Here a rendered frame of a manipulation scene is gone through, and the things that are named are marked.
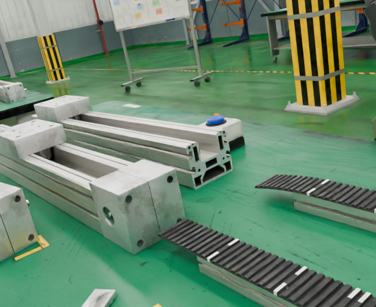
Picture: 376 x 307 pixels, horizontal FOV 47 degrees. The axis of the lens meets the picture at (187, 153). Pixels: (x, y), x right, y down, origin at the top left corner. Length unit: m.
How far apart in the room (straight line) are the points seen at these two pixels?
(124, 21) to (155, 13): 0.65
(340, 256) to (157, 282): 0.23
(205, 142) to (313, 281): 0.44
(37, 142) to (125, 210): 0.41
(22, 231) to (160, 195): 0.24
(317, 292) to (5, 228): 0.48
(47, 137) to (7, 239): 0.31
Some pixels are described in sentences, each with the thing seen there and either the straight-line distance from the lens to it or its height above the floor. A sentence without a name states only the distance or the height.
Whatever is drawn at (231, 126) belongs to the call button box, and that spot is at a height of 0.83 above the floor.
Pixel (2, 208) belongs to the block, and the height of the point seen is 0.86.
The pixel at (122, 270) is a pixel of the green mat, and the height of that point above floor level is 0.78.
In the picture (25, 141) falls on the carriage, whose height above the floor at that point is 0.89.
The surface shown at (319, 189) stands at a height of 0.82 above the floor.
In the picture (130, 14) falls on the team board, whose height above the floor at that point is 1.15.
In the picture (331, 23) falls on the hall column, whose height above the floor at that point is 0.73.
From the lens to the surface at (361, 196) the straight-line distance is 0.62.
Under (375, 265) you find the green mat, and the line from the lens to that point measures 0.54.
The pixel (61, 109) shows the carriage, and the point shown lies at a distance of 1.25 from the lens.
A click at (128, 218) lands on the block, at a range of 0.60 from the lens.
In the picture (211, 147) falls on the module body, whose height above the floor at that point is 0.83.
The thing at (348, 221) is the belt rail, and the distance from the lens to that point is 0.62.
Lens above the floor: 1.09
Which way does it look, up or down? 18 degrees down
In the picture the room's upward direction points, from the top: 11 degrees counter-clockwise
